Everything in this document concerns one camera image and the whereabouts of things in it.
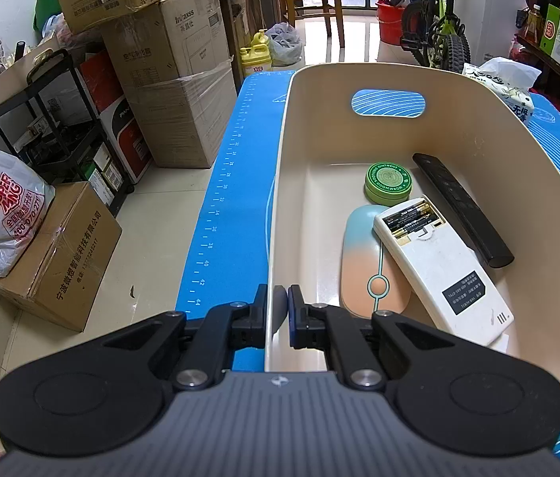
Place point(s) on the red bucket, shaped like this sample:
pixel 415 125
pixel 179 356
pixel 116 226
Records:
pixel 389 24

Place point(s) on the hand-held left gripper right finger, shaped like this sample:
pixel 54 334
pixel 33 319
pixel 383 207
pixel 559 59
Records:
pixel 292 319

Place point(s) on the beige plastic bin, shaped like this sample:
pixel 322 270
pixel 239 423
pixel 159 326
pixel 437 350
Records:
pixel 483 124

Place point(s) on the printed cardboard box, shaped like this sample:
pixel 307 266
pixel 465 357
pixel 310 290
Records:
pixel 171 35

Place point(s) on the green bag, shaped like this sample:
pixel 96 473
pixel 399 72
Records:
pixel 44 2

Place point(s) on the yellow detergent bottle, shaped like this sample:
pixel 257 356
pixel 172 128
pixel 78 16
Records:
pixel 256 62

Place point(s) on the red and white appliance box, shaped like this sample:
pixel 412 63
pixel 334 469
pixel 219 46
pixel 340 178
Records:
pixel 121 124

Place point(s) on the tissue pack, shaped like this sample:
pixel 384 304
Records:
pixel 503 82

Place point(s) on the blue and orange mouse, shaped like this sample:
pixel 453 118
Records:
pixel 359 268

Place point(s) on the grey plastic bag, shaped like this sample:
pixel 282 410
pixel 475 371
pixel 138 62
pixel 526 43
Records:
pixel 286 43

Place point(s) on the black remote control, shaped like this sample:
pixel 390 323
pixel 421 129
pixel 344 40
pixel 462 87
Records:
pixel 463 208

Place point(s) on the black utility cart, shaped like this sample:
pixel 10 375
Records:
pixel 41 104

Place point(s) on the plastic-wrapped cardboard box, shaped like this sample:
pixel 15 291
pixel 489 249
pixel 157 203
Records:
pixel 185 119

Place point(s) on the cooking oil bottle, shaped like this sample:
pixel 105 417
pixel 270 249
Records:
pixel 534 27

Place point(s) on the green round tin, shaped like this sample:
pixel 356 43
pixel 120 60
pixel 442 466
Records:
pixel 388 181

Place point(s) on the white refrigerator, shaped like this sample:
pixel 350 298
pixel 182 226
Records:
pixel 501 0

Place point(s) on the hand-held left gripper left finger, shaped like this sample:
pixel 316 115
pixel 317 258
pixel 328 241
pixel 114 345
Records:
pixel 261 319

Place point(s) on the white remote control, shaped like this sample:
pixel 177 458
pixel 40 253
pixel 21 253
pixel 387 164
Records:
pixel 439 268

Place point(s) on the blue silicone mat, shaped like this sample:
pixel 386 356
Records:
pixel 240 184

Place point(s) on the green and black bicycle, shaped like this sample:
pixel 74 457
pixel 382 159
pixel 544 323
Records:
pixel 446 30

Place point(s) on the cardboard box with black print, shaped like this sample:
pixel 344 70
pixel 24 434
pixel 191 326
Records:
pixel 66 258

